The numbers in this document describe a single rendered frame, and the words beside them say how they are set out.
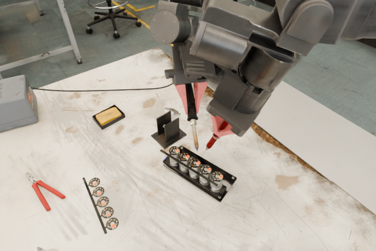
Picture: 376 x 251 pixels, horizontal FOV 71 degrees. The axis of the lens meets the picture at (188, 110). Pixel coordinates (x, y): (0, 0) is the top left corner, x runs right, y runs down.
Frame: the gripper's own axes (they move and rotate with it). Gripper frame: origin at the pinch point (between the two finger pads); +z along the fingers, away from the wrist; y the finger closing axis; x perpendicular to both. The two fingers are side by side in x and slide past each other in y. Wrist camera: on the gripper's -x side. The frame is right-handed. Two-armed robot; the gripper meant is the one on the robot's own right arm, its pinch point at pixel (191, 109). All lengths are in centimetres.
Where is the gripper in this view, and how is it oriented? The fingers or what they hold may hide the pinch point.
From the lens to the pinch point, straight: 58.7
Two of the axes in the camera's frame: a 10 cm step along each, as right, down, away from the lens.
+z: 0.7, 9.6, 2.5
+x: -1.3, -2.4, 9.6
